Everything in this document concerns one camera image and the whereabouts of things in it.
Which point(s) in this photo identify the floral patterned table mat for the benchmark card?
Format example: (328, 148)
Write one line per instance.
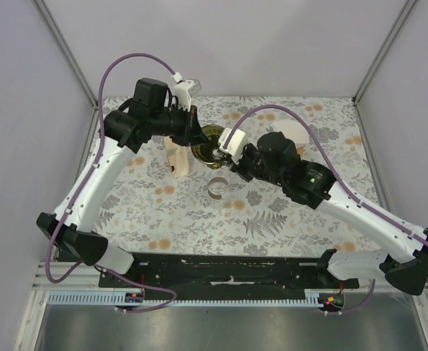
(148, 210)

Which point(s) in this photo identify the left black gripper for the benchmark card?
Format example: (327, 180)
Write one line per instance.
(192, 134)

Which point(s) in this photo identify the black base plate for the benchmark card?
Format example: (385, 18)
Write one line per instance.
(227, 278)

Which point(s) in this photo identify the orange coffee filter pack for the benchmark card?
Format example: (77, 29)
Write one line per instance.
(177, 158)

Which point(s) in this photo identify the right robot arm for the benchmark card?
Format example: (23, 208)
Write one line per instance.
(402, 259)

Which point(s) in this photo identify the clear glass carafe brown collar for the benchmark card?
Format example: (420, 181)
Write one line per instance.
(217, 187)

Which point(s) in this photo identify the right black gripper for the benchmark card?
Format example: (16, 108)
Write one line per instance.
(239, 168)

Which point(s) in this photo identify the green glass dripper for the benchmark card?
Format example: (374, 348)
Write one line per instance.
(209, 153)

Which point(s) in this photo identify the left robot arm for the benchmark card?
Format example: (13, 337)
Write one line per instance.
(154, 110)

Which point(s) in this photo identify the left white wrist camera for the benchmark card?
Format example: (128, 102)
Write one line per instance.
(184, 90)

